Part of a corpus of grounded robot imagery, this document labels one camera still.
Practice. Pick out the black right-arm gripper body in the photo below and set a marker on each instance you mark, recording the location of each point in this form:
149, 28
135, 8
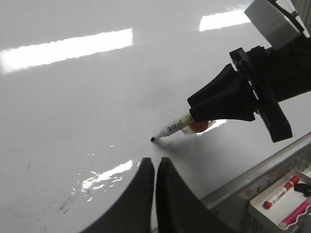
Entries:
275, 76

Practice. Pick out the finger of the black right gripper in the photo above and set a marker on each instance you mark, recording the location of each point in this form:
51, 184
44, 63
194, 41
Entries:
233, 101
219, 83

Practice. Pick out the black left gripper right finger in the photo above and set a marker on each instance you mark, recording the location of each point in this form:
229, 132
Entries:
178, 210

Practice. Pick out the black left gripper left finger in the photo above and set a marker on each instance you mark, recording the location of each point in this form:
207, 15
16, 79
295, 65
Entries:
131, 213

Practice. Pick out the white black-tipped whiteboard marker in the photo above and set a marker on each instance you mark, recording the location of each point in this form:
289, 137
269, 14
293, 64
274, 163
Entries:
174, 126

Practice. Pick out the red magnet taped to marker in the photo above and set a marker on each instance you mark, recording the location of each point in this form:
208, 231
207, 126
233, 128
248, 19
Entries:
197, 127

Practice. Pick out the red-capped white marker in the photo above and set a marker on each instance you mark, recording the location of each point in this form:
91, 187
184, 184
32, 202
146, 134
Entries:
271, 201

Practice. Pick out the white marker tray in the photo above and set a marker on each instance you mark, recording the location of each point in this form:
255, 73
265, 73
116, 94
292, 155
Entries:
271, 218

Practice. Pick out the pink marker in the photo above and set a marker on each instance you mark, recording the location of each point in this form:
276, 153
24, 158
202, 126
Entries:
295, 214

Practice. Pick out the black fan-shaped object in tray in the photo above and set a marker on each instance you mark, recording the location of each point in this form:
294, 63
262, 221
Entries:
303, 188

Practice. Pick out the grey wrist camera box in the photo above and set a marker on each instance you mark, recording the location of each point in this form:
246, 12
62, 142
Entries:
277, 20

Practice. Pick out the white whiteboard with aluminium frame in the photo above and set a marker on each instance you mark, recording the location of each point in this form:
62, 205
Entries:
85, 84

